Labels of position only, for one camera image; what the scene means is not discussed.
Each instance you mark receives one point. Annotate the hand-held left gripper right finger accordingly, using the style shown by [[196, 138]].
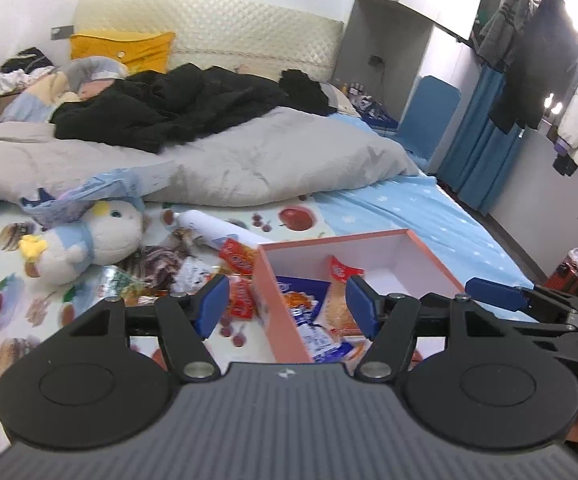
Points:
[[364, 305]]

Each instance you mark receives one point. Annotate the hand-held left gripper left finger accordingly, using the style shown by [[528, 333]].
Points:
[[211, 307]]

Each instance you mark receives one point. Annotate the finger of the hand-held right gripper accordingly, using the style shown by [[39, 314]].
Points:
[[544, 331], [494, 292]]

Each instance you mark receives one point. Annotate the orange snack packet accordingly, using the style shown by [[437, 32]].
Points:
[[336, 310]]

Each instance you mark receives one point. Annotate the red white snack packet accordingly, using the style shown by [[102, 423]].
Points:
[[341, 270]]

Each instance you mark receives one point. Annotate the pink cardboard box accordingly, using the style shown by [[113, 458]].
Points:
[[379, 255]]

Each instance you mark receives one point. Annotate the blue snack packet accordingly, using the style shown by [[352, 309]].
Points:
[[304, 330]]

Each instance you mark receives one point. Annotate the dark brown snack packet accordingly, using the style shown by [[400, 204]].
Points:
[[159, 262]]

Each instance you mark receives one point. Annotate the red yellow snack packet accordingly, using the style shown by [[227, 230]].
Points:
[[241, 300]]

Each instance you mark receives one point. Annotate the small red foil packet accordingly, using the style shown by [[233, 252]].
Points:
[[239, 257]]

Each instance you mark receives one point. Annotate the white wrapped tube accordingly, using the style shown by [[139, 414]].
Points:
[[209, 227]]

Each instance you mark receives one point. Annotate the clear green snack packet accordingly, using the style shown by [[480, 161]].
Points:
[[116, 282]]

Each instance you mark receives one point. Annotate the light blue bed sheet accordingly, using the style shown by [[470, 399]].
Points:
[[419, 205]]

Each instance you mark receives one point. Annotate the plush duck toy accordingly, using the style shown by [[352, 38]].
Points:
[[104, 235]]

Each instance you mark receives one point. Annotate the blue curtain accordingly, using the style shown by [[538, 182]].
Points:
[[474, 160]]

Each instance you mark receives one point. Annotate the grey duvet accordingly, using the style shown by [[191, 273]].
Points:
[[269, 160]]

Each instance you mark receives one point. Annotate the blue chair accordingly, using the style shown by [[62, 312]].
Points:
[[429, 110]]

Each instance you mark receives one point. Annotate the white pillow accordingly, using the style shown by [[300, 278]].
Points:
[[343, 101]]

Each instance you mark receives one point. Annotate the black jacket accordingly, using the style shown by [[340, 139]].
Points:
[[179, 105]]

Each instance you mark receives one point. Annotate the black hanging coat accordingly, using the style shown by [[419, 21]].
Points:
[[539, 70]]

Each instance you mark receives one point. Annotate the black cloth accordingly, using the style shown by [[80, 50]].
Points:
[[299, 82]]

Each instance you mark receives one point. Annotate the grey hanging jacket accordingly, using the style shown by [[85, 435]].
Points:
[[504, 30]]

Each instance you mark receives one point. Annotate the yellow pillow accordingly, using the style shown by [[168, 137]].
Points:
[[119, 50]]

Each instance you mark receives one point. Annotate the pastel patterned blanket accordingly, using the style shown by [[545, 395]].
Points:
[[34, 95]]

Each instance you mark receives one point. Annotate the cream padded headboard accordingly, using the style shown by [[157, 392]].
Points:
[[244, 30]]

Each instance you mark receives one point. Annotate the pile of clothes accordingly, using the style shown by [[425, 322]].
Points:
[[24, 67]]

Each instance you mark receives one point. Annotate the black wall plug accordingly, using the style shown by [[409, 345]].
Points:
[[376, 61]]

